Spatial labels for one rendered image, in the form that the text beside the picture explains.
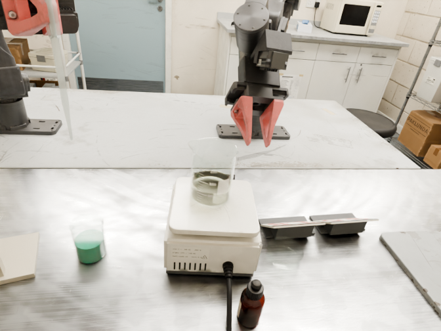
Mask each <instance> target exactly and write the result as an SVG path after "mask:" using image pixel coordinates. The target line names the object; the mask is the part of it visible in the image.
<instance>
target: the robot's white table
mask: <svg viewBox="0 0 441 331"><path fill-rule="evenodd" d="M30 89H31V91H29V92H28V96H29V97H24V98H23V99H24V104H25V107H26V112H27V115H28V117H29V118H30V119H46V120H62V126H61V128H60V129H59V130H58V132H57V133H56V134H55V135H0V169H191V149H190V147H189V146H188V141H190V140H194V139H202V138H206V137H217V138H219V136H218V133H217V130H216V126H217V124H235V122H234V120H233V119H232V118H231V116H230V109H231V107H232V106H233V105H229V104H228V105H227V106H225V105H224V99H225V97H226V96H219V95H189V94H174V93H145V92H130V91H101V90H85V89H67V92H68V100H69V105H70V119H71V127H72V135H73V140H72V141H71V140H70V135H69V131H68V125H67V122H66V117H65V114H64V109H63V106H62V101H61V96H60V89H56V88H40V87H30ZM235 125H236V124H235ZM275 125H280V126H284V127H285V128H286V130H287V131H288V133H289V134H290V135H291V136H290V139H289V140H273V139H272V140H271V143H270V145H269V146H268V147H267V148H266V147H265V145H264V140H263V139H251V144H250V145H249V146H247V145H246V143H245V141H244V139H226V140H228V141H230V142H232V143H234V144H235V145H236V146H237V147H238V150H239V152H238V155H237V156H236V165H235V169H421V168H420V167H419V166H418V165H416V164H415V163H414V162H412V161H411V160H410V159H409V158H407V157H406V156H405V155H403V154H402V153H401V152H400V151H399V150H397V149H396V148H394V147H393V146H392V145H391V144H390V143H388V142H387V141H386V140H384V139H383V138H382V137H381V136H379V135H378V134H376V132H374V131H373V130H372V129H370V128H369V127H368V126H367V125H366V124H364V123H363V122H361V121H360V120H359V119H358V118H356V117H355V116H353V115H352V114H351V113H350V112H349V111H348V110H346V109H345V108H343V107H342V106H341V105H340V104H339V103H337V102H336V101H335V100H308V99H285V100H284V106H283V108H282V111H281V113H280V115H279V118H278V120H277V122H276V124H275Z"/></svg>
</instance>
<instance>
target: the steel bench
mask: <svg viewBox="0 0 441 331"><path fill-rule="evenodd" d="M190 172H191V169H0V239H1V238H8V237H12V236H19V235H23V234H30V233H34V232H39V234H40V238H39V249H38V255H37V267H36V273H35V277H33V278H28V279H24V280H19V281H16V282H10V283H7V284H2V285H0V331H226V304H227V287H226V279H225V276H223V275H188V274H171V273H166V268H164V237H165V230H166V226H167V218H168V214H169V206H170V203H171V195H172V191H173V185H174V184H175V181H176V180H177V179H178V178H179V177H190ZM234 174H235V180H241V181H248V182H250V183H251V186H252V190H253V196H254V200H255V206H256V210H257V216H258V219H265V218H276V217H296V216H305V217H306V220H307V221H311V219H310V218H309V216H310V215H326V214H337V213H353V214H354V215H355V217H356V218H368V219H379V220H378V221H368V222H367V224H366V226H365V229H366V230H365V231H363V232H361V233H352V234H336V235H329V234H320V233H319V232H318V230H317V228H316V227H315V226H314V229H313V230H314V232H315V234H312V235H311V237H304V238H292V239H293V240H295V241H296V242H298V243H299V244H300V245H301V247H302V249H303V251H304V257H303V260H302V263H301V266H300V267H299V268H298V269H297V270H296V271H294V272H292V273H283V272H280V271H277V270H275V269H274V268H273V267H271V266H270V264H269V263H268V262H267V260H266V249H267V246H268V243H269V241H270V240H271V239H273V238H266V237H265V235H264V233H263V230H262V229H261V226H260V224H259V226H260V235H261V241H262V249H261V254H260V257H259V262H258V265H257V271H254V273H253V276H232V331H441V317H440V316H439V315H438V313H437V312H436V311H435V310H434V308H433V307H432V306H431V304H430V303H429V302H428V301H427V299H426V298H425V297H424V295H423V294H422V293H421V292H420V291H419V289H418V288H417V287H416V285H415V284H414V283H413V282H412V281H411V279H410V278H409V276H408V275H407V274H406V273H405V272H404V270H403V269H402V268H401V266H400V265H399V264H398V263H397V261H396V260H395V258H393V256H392V255H391V254H390V252H389V251H388V250H387V249H386V248H385V246H384V245H383V243H382V242H381V241H380V239H379V237H380V235H381V234H382V233H383V232H406V231H439V230H441V169H235V170H234ZM84 213H96V214H99V215H100V216H102V217H103V219H104V232H105V237H106V246H107V254H106V256H105V257H104V259H103V260H101V261H99V262H98V263H95V264H92V265H84V264H82V263H80V262H78V260H77V258H76V254H75V249H74V243H73V240H72V235H71V232H70V230H69V224H70V222H71V221H72V220H73V219H74V218H75V217H77V216H78V215H81V214H84ZM255 279H258V280H260V282H261V283H262V285H263V286H264V292H263V293H264V296H265V304H264V308H263V311H262V315H261V319H260V322H259V323H258V325H256V326H255V327H252V328H248V327H245V326H243V325H242V324H240V322H239V321H238V318H237V312H238V305H239V302H240V296H241V294H242V291H243V290H244V289H245V288H247V285H248V283H249V282H250V281H252V280H255Z"/></svg>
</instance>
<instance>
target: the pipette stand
mask: <svg viewBox="0 0 441 331"><path fill-rule="evenodd" d="M39 238H40V234H39V232H34V233H30V234H23V235H19V236H12V237H8V238H1V239H0V285H2V284H7V283H10V282H16V281H19V280H24V279H28V278H33V277H35V273H36V267H37V255H38V249H39Z"/></svg>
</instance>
